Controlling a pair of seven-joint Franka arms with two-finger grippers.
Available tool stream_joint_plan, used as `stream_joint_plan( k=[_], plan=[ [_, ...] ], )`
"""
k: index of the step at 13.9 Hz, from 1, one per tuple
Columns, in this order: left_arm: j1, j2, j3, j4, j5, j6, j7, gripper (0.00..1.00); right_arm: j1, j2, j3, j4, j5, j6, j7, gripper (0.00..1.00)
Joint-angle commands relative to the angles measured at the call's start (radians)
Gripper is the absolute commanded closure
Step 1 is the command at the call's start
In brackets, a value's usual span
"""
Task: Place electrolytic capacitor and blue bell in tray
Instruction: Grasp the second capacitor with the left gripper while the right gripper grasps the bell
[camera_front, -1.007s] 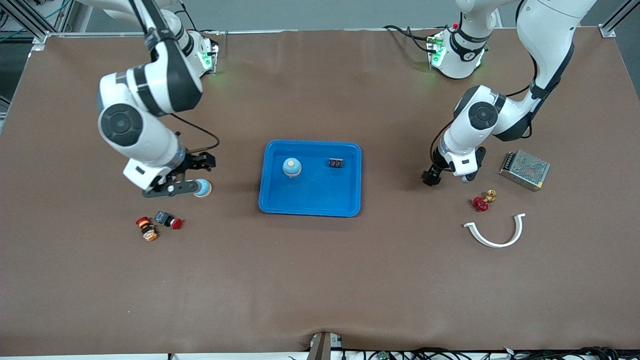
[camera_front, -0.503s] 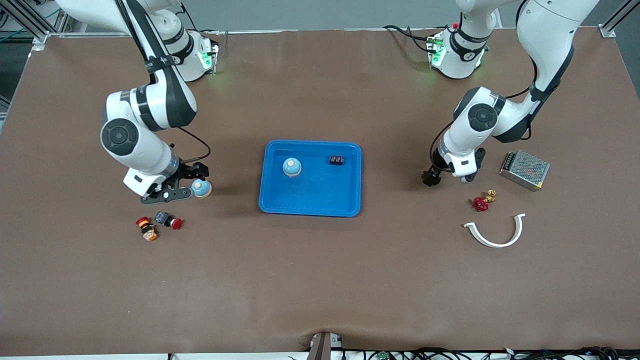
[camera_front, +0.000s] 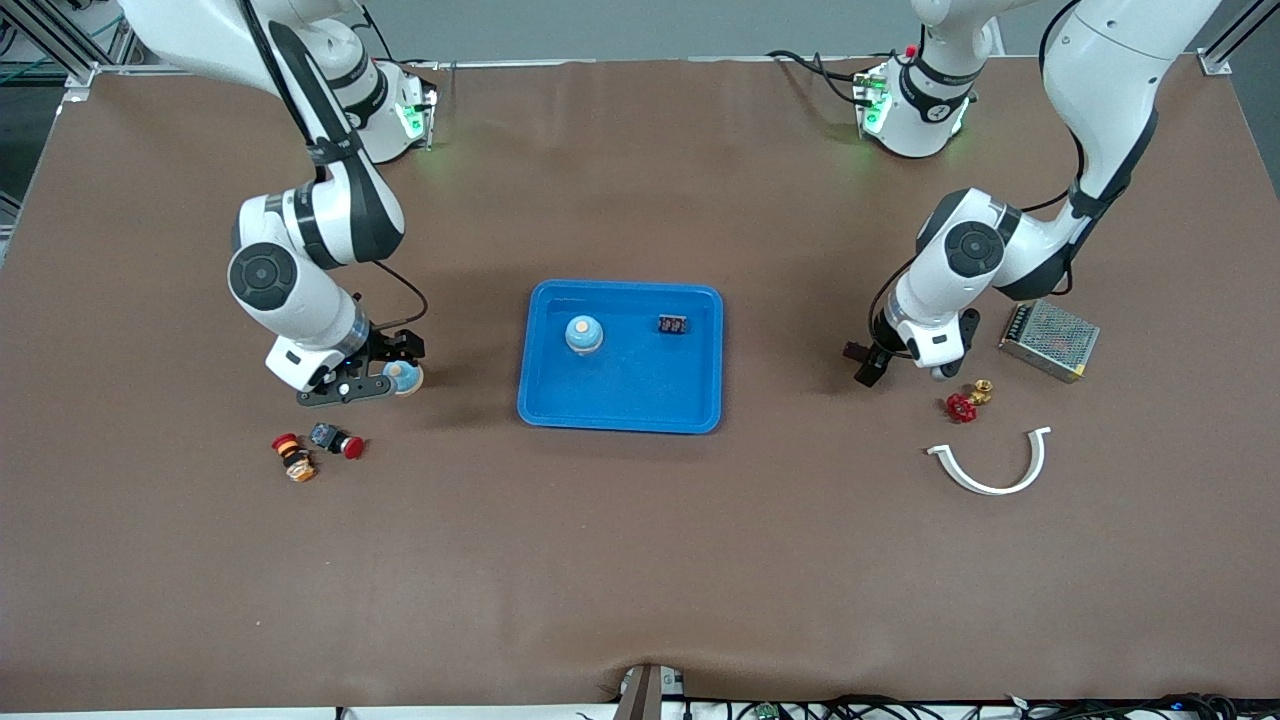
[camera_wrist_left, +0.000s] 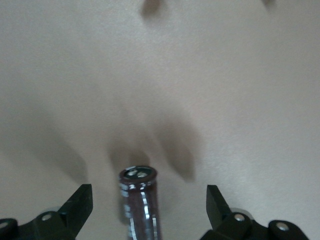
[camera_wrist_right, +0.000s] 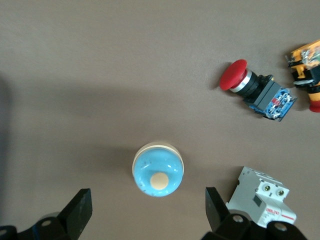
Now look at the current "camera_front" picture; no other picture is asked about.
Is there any white curved pipe clamp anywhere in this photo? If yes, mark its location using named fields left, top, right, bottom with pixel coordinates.
left=926, top=427, right=1053, bottom=497

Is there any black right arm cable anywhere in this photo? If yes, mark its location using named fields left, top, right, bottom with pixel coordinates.
left=238, top=0, right=430, bottom=341

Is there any blue plastic tray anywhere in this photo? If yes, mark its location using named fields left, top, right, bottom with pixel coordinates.
left=517, top=279, right=724, bottom=435

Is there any brass valve red handle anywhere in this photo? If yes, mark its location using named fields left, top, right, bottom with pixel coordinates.
left=946, top=379, right=995, bottom=424

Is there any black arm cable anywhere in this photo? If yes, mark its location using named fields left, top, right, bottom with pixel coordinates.
left=865, top=0, right=1091, bottom=353
left=238, top=0, right=430, bottom=341

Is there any black base cable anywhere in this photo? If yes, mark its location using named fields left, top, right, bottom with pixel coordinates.
left=765, top=48, right=873, bottom=106

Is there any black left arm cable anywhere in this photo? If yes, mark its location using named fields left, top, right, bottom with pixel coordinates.
left=865, top=0, right=1091, bottom=353

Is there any metal mesh power supply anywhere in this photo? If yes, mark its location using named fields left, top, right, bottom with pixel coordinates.
left=998, top=299, right=1102, bottom=384

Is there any red emergency stop orange collar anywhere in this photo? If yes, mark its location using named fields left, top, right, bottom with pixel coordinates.
left=271, top=433, right=319, bottom=484

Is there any brown table mat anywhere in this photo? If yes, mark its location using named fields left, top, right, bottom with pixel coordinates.
left=0, top=55, right=1280, bottom=713

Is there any table edge clamp bracket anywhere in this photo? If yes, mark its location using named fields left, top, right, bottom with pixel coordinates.
left=612, top=663, right=687, bottom=720

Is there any red pushbutton with blue block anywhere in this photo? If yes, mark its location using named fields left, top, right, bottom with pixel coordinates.
left=308, top=422, right=366, bottom=460

